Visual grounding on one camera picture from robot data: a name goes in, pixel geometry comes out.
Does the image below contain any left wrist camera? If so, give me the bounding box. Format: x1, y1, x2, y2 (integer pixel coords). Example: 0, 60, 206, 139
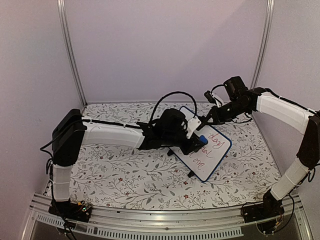
186, 116, 202, 139

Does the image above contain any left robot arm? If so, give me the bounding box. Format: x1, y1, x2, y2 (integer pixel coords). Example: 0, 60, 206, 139
40, 108, 208, 217

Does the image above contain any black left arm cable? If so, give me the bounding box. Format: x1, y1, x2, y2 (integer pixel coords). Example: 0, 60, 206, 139
150, 91, 198, 126

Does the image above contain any right aluminium frame post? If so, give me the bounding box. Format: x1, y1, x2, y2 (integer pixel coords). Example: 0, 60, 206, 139
250, 0, 275, 88

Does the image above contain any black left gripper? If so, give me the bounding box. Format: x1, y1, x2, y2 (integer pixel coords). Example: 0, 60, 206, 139
163, 130, 205, 156

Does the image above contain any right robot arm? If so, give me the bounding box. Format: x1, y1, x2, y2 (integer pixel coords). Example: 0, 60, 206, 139
200, 76, 320, 218

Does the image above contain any floral patterned table mat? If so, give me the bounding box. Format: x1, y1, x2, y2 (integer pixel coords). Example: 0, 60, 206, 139
69, 115, 281, 211

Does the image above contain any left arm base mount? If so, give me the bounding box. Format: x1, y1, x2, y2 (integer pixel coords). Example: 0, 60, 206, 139
48, 197, 93, 223

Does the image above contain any wire whiteboard stand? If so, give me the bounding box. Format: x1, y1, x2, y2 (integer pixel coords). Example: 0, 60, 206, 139
167, 149, 195, 178

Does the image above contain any aluminium frame post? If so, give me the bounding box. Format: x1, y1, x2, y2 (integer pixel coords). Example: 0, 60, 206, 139
56, 0, 88, 107
250, 0, 275, 88

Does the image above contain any front aluminium rail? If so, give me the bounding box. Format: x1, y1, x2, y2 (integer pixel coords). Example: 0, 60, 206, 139
21, 193, 313, 240

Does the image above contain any small blue-framed whiteboard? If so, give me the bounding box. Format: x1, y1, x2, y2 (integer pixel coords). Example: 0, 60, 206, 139
166, 106, 232, 183

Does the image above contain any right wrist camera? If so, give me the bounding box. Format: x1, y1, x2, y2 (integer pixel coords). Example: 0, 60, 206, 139
204, 90, 224, 108

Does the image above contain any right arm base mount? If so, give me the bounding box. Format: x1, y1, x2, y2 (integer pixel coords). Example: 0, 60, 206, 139
240, 190, 285, 223

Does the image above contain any left aluminium frame post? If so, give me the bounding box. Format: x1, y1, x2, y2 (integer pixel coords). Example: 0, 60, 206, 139
56, 0, 88, 107

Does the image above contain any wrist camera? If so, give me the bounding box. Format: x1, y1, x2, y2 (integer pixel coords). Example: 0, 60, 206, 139
186, 116, 202, 139
204, 90, 224, 108

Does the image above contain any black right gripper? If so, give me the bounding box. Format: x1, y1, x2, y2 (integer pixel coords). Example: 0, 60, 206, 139
203, 99, 249, 126

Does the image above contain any blue whiteboard eraser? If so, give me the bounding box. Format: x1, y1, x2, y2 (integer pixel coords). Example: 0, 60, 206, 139
199, 135, 208, 145

